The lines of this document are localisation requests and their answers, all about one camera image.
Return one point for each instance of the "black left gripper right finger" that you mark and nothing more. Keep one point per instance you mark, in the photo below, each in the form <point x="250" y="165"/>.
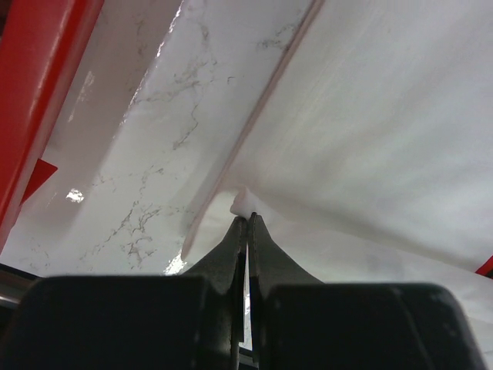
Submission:
<point x="269" y="267"/>

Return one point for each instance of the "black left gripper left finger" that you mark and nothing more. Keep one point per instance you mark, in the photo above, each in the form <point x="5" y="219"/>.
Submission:
<point x="221" y="317"/>

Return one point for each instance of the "white t-shirt red print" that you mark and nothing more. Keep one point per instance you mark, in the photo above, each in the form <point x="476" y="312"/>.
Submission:
<point x="371" y="160"/>

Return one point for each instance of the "red plastic bin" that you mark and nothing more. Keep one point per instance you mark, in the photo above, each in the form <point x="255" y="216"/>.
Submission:
<point x="42" y="45"/>

